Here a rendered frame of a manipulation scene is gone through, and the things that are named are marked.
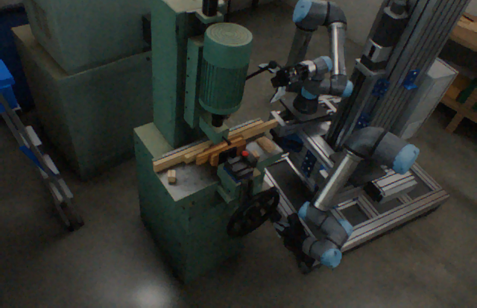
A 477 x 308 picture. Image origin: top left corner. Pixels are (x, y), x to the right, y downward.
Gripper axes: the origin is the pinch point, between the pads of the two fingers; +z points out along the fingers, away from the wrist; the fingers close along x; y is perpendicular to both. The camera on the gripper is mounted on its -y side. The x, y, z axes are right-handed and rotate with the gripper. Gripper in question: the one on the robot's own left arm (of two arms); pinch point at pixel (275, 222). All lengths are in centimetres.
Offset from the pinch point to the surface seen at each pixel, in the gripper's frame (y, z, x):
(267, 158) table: -25.2, 12.8, 10.8
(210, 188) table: -23.2, 13.8, -21.7
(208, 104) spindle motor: -61, 8, -18
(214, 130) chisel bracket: -47, 16, -13
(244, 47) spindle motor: -81, -10, -9
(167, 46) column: -84, 27, -21
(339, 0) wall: -78, 208, 302
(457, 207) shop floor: 83, 4, 183
